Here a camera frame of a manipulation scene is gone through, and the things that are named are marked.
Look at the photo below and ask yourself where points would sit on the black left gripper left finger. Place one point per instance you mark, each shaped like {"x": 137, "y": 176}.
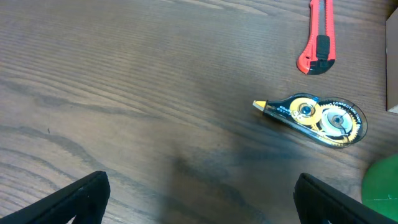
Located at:
{"x": 81, "y": 202}

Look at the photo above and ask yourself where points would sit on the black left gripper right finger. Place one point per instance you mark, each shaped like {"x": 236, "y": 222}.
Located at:
{"x": 319, "y": 203}

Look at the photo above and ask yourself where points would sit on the red utility knife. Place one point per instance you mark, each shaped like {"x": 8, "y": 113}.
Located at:
{"x": 319, "y": 55}

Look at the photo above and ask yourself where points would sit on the green tape roll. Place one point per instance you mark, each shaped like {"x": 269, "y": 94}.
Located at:
{"x": 379, "y": 187}

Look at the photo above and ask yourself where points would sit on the yellow black correction tape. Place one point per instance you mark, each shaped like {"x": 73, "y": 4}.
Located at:
{"x": 333, "y": 122}

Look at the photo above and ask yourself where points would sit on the brown cardboard box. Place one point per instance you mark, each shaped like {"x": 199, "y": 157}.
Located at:
{"x": 391, "y": 62}

